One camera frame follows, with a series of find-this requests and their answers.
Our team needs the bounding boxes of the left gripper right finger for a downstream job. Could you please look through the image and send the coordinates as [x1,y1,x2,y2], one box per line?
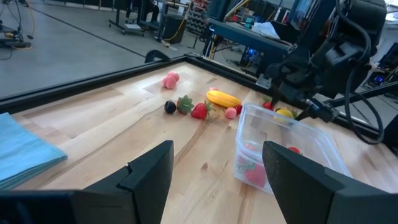
[262,140,398,224]

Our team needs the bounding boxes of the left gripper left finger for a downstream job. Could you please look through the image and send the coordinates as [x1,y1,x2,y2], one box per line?
[0,139,175,224]

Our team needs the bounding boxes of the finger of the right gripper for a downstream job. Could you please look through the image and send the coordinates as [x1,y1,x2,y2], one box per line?
[294,103,315,122]
[270,84,280,109]

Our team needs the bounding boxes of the yellow plastic lemon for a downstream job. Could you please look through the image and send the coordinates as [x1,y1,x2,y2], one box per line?
[273,108,295,124]

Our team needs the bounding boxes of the yellow plastic banana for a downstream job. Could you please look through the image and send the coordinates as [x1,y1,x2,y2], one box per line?
[206,90,243,109]

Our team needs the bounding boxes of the small black round fruit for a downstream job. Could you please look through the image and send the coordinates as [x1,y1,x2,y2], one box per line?
[164,100,177,114]

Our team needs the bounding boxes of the clear plastic tupperware container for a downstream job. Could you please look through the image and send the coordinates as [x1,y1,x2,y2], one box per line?
[233,103,352,194]

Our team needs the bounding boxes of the black computer tower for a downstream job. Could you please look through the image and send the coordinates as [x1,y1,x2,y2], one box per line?
[240,46,262,68]

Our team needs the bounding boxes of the white crumpled paper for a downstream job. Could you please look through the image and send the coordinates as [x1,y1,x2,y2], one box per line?
[251,21,281,40]

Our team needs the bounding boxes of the blue workbench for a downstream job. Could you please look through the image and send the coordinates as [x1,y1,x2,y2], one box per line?
[207,17,295,58]

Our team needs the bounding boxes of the teal folded cloth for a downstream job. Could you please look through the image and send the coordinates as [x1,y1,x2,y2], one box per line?
[0,111,68,191]

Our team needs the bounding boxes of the black storage bin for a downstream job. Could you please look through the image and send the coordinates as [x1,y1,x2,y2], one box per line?
[161,14,187,44]

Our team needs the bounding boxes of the black rolling cart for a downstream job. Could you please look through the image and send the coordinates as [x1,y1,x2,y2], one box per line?
[108,0,147,35]

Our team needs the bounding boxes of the black floor stand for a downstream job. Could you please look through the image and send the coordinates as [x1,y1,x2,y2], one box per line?
[0,0,35,50]

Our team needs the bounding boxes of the black aluminium table frame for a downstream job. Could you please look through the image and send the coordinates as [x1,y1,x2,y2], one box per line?
[0,49,398,156]

